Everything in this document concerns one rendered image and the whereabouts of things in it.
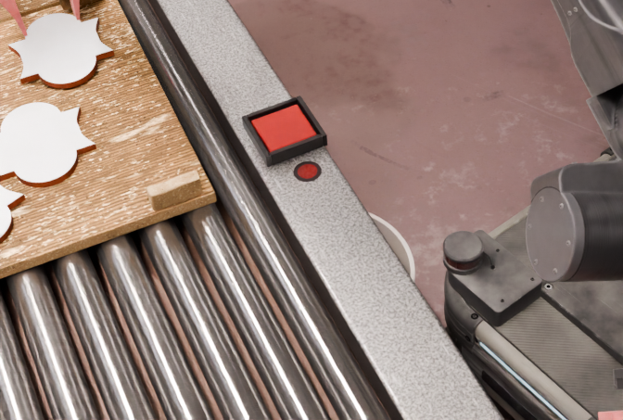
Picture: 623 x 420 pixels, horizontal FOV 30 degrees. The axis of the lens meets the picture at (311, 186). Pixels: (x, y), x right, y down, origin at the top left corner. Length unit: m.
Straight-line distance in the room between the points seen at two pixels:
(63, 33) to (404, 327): 0.60
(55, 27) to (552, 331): 0.98
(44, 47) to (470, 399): 0.70
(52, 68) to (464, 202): 1.26
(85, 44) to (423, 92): 1.40
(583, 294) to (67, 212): 1.03
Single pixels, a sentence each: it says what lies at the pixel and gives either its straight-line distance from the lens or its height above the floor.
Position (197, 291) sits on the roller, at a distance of 1.21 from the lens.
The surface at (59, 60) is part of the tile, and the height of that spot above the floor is 0.95.
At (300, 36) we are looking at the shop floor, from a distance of 2.92.
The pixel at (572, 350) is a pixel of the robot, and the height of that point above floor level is 0.24.
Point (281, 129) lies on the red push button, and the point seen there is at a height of 0.93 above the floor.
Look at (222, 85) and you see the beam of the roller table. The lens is 1.43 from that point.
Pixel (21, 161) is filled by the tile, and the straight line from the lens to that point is 1.35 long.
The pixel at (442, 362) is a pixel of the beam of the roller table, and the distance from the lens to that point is 1.15.
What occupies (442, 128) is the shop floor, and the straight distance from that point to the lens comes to 2.66.
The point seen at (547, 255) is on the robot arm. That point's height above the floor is 1.31.
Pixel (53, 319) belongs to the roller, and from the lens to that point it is 1.23.
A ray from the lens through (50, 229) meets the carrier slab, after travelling 1.29.
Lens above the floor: 1.86
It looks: 47 degrees down
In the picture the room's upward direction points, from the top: 6 degrees counter-clockwise
